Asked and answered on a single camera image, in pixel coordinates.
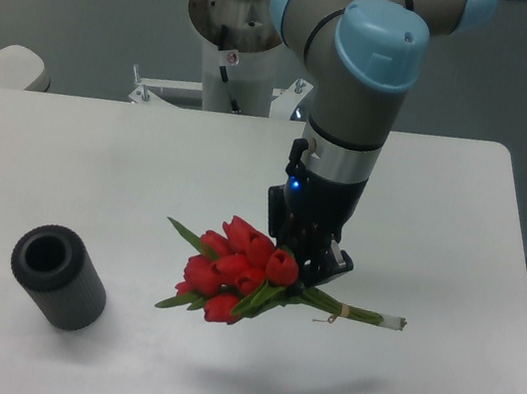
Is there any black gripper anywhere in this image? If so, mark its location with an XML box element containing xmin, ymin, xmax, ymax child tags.
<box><xmin>267</xmin><ymin>138</ymin><xmax>365</xmax><ymax>287</ymax></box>

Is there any red tulip bouquet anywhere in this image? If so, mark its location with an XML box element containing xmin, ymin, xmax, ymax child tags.
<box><xmin>156</xmin><ymin>215</ymin><xmax>406</xmax><ymax>331</ymax></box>

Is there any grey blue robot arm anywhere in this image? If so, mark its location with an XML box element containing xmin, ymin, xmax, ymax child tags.
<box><xmin>188</xmin><ymin>0</ymin><xmax>499</xmax><ymax>287</ymax></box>

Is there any dark grey ribbed vase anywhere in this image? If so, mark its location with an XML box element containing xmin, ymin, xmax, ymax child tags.
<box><xmin>10</xmin><ymin>224</ymin><xmax>107</xmax><ymax>331</ymax></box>

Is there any white chair backrest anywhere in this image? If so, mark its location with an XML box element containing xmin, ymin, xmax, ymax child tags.
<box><xmin>0</xmin><ymin>44</ymin><xmax>51</xmax><ymax>93</ymax></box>

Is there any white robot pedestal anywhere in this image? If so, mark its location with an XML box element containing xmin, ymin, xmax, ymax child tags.
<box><xmin>129</xmin><ymin>0</ymin><xmax>313</xmax><ymax>122</ymax></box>

